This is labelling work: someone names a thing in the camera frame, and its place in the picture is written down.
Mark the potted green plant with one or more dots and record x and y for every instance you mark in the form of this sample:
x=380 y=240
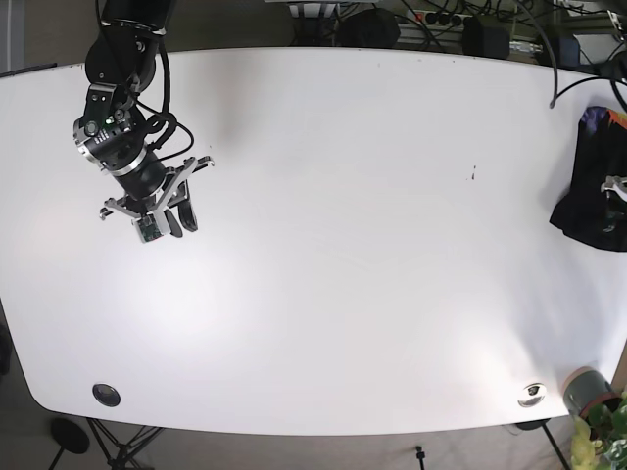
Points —
x=599 y=417

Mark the black table grommet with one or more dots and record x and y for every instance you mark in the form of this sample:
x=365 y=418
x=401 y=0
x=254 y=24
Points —
x=106 y=395

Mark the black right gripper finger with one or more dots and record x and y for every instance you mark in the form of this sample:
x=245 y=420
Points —
x=186 y=214
x=175 y=229

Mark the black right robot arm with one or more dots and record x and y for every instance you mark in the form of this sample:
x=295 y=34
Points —
x=128 y=69

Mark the silver table grommet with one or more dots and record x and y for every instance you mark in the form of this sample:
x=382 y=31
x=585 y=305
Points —
x=531 y=395

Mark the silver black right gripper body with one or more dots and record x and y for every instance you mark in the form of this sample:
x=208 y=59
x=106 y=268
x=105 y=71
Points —
x=149 y=187

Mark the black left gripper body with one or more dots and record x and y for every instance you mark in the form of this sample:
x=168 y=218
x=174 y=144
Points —
x=617 y=186

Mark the black T-shirt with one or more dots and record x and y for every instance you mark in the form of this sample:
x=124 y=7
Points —
x=588 y=213

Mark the black tripod stand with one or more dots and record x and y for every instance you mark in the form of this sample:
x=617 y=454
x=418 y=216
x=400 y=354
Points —
x=71 y=438

